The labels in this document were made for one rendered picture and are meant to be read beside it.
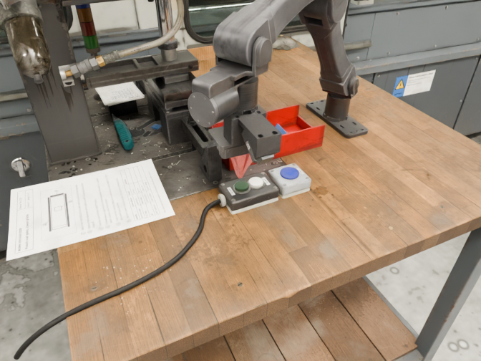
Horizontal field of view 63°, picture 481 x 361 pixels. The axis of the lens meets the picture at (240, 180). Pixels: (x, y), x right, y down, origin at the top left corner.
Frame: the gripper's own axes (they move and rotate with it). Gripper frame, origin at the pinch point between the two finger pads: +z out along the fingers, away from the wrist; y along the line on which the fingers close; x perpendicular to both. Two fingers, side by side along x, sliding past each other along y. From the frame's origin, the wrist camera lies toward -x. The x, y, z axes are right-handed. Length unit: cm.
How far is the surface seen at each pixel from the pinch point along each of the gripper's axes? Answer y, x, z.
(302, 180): 12.9, -3.1, 3.6
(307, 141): 22.5, 9.9, 3.9
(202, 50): 18, 70, 1
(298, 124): 26.7, 20.2, 5.7
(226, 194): -2.9, -0.6, 4.0
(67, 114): -27.6, 29.4, -4.1
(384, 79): 124, 88, 35
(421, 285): 94, 9, 95
